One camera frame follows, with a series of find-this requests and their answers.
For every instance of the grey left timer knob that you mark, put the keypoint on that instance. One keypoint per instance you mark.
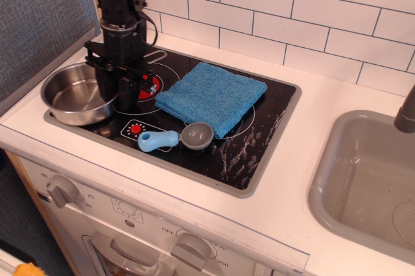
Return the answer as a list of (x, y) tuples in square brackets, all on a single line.
[(62, 191)]

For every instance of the blue folded cloth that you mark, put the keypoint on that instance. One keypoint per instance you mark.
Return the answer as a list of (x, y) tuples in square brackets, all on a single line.
[(212, 95)]

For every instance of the black toy stove top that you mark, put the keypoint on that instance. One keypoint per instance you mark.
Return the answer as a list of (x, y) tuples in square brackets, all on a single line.
[(233, 164)]

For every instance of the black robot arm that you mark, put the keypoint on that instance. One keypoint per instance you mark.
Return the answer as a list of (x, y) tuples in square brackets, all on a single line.
[(121, 12)]

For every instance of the blue grey toy scoop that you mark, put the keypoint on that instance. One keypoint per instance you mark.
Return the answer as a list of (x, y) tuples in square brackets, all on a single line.
[(195, 136)]

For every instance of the grey faucet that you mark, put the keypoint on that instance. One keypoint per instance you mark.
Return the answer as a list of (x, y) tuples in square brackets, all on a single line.
[(404, 120)]

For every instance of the yellow object bottom left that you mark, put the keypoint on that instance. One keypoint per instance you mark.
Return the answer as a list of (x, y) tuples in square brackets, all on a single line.
[(28, 269)]

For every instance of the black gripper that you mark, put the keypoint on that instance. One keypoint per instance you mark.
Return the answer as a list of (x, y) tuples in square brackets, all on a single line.
[(119, 62)]

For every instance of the grey right oven knob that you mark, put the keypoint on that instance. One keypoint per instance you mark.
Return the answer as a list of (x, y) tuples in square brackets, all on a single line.
[(191, 250)]

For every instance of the grey plastic sink basin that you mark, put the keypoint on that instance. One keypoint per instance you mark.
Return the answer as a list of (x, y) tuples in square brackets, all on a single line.
[(363, 189)]

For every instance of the grey oven door handle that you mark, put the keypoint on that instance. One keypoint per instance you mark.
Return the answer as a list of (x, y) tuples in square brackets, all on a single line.
[(125, 256)]

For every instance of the wooden upright post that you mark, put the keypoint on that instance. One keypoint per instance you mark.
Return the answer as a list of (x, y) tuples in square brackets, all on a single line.
[(99, 36)]

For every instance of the stainless steel pot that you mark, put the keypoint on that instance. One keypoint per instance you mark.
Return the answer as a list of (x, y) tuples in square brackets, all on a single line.
[(72, 95)]

